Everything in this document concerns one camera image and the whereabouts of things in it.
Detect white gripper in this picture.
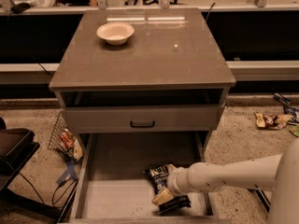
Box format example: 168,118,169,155
151,167,191,205

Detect blue Kettle chip bag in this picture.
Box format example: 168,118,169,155
144,163,191,213

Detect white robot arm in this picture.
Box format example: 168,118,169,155
152,139,299,224

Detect open grey middle drawer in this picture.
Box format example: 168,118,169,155
67,132,231,224

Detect closed grey top drawer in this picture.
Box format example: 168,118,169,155
61,105,224,133

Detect grey drawer cabinet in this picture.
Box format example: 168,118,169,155
50,8,235,146

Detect black metal leg right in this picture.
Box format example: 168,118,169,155
250,189,270,211

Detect crumpled snack wrappers on floor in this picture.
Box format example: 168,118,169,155
255,113,292,130

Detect green snack packet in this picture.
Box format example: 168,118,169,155
289,126,299,137

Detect blue snack packet on floor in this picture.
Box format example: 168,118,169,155
283,106,299,123

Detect dark snack bar on floor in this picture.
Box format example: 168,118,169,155
273,93,291,105

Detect white paper bowl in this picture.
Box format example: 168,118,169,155
96,22,135,46

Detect black drawer handle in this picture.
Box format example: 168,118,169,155
130,120,156,129

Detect black cable on floor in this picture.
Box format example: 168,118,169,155
18,171,79,207

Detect wire mesh basket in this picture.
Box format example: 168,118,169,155
48,114,83,162

